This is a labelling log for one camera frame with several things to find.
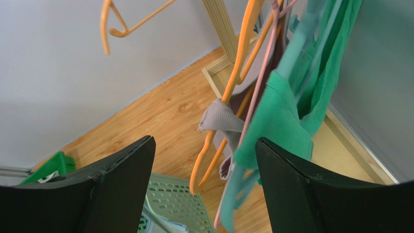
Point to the green plastic tray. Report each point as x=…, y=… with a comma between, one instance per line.
x=57, y=165

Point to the teal plastic hanger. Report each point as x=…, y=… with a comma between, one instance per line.
x=275, y=116

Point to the aluminium frame post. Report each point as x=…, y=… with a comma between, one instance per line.
x=15, y=171

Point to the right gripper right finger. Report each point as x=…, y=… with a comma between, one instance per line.
x=303, y=197

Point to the mint green file organizer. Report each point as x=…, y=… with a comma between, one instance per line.
x=170, y=207

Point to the green tank top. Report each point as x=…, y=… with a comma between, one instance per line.
x=337, y=23

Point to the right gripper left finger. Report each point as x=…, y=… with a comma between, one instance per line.
x=106, y=196

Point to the mauve tank top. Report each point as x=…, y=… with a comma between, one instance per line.
x=227, y=121

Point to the pink wire hanger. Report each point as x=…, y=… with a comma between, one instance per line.
x=279, y=9

